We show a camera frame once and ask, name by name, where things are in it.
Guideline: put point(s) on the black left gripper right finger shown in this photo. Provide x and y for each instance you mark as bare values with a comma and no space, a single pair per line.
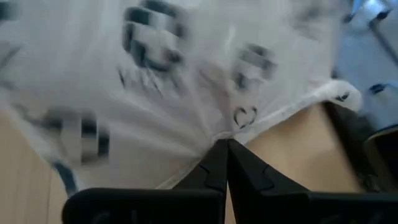
280,202

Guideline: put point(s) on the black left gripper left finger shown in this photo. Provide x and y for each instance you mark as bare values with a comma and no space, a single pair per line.
155,205

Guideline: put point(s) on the white printed plastic bag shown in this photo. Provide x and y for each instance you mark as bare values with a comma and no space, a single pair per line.
186,109

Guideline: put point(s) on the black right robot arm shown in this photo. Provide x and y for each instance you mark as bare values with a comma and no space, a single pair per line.
385,155

